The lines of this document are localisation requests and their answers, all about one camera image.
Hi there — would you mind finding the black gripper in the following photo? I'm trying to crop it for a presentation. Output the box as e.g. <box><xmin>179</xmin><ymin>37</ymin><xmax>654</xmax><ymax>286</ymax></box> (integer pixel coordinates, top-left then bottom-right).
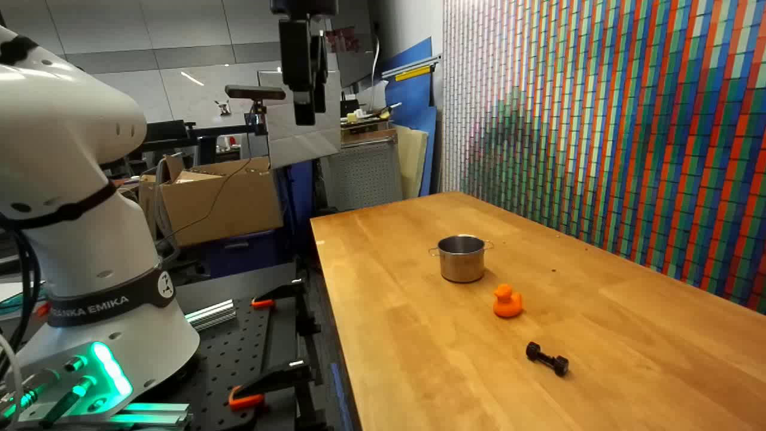
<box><xmin>276</xmin><ymin>0</ymin><xmax>336</xmax><ymax>128</ymax></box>

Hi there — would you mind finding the orange rubber duck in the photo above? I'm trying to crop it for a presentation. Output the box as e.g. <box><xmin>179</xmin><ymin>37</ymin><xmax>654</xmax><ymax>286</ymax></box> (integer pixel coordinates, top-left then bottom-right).
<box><xmin>493</xmin><ymin>286</ymin><xmax>524</xmax><ymax>318</ymax></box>

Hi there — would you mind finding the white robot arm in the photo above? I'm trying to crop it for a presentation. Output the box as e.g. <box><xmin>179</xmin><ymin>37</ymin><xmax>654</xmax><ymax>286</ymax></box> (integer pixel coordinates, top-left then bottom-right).
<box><xmin>0</xmin><ymin>27</ymin><xmax>201</xmax><ymax>429</ymax></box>

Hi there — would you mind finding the silver metal pot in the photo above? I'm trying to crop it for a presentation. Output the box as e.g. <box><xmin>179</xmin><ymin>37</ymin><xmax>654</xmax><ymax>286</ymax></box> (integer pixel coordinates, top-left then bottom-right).
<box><xmin>438</xmin><ymin>234</ymin><xmax>485</xmax><ymax>283</ymax></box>

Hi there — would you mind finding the grey panel board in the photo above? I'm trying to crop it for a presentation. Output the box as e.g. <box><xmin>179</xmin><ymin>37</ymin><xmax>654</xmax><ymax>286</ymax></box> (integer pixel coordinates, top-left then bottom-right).
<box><xmin>269</xmin><ymin>32</ymin><xmax>342</xmax><ymax>168</ymax></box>

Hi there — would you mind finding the brown cardboard box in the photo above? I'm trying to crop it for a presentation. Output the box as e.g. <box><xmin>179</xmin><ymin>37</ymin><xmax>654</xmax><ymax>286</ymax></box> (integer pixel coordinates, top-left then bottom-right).
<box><xmin>138</xmin><ymin>158</ymin><xmax>282</xmax><ymax>247</ymax></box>

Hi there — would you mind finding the orange black clamp rear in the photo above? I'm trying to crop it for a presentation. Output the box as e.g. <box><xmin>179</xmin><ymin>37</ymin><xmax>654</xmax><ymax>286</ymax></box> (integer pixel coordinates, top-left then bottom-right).
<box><xmin>248</xmin><ymin>281</ymin><xmax>306</xmax><ymax>308</ymax></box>

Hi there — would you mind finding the orange black clamp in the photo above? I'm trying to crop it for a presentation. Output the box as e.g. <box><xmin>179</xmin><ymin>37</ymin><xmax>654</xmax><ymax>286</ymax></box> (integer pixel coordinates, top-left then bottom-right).
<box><xmin>248</xmin><ymin>281</ymin><xmax>306</xmax><ymax>308</ymax></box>
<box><xmin>227</xmin><ymin>360</ymin><xmax>313</xmax><ymax>411</ymax></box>

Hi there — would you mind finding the aluminium extrusion bar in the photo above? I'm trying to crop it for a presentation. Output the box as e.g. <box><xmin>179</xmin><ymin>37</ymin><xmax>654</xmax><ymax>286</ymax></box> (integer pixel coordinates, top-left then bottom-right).
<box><xmin>187</xmin><ymin>299</ymin><xmax>238</xmax><ymax>331</ymax></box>

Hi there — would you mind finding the orange black clamp front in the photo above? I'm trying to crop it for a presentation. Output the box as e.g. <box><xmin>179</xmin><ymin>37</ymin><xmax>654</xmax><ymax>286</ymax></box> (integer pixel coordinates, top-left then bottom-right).
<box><xmin>227</xmin><ymin>360</ymin><xmax>313</xmax><ymax>411</ymax></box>

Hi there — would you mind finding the small black dumbbell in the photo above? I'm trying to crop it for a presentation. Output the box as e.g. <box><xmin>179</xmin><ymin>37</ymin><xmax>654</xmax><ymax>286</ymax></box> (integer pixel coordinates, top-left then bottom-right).
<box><xmin>526</xmin><ymin>342</ymin><xmax>569</xmax><ymax>378</ymax></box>

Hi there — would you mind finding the black camera on stand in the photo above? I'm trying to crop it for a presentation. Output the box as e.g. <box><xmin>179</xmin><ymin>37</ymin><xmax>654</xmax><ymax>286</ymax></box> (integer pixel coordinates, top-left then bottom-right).
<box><xmin>225</xmin><ymin>83</ymin><xmax>286</xmax><ymax>128</ymax></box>

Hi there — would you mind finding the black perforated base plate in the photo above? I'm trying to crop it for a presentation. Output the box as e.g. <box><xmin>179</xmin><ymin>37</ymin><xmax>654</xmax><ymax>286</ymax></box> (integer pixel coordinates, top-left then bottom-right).
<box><xmin>147</xmin><ymin>278</ymin><xmax>325</xmax><ymax>431</ymax></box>

